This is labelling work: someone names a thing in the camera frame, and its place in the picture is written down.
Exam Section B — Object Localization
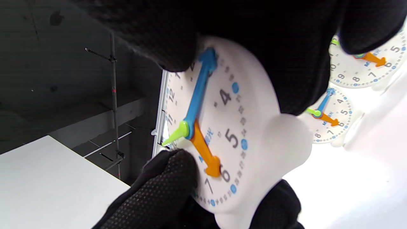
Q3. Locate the person's right hand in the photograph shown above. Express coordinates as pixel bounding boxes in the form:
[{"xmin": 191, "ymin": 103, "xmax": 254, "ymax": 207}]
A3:
[{"xmin": 68, "ymin": 0, "xmax": 407, "ymax": 116}]

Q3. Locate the white teaching clock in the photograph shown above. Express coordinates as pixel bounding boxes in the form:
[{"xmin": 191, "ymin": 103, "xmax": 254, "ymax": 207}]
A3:
[
  {"xmin": 300, "ymin": 87, "xmax": 364, "ymax": 148},
  {"xmin": 152, "ymin": 34, "xmax": 314, "ymax": 229},
  {"xmin": 328, "ymin": 29, "xmax": 407, "ymax": 93}
]

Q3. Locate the person's left hand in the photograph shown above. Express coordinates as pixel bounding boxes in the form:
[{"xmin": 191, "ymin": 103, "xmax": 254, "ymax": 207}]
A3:
[{"xmin": 92, "ymin": 149, "xmax": 304, "ymax": 229}]

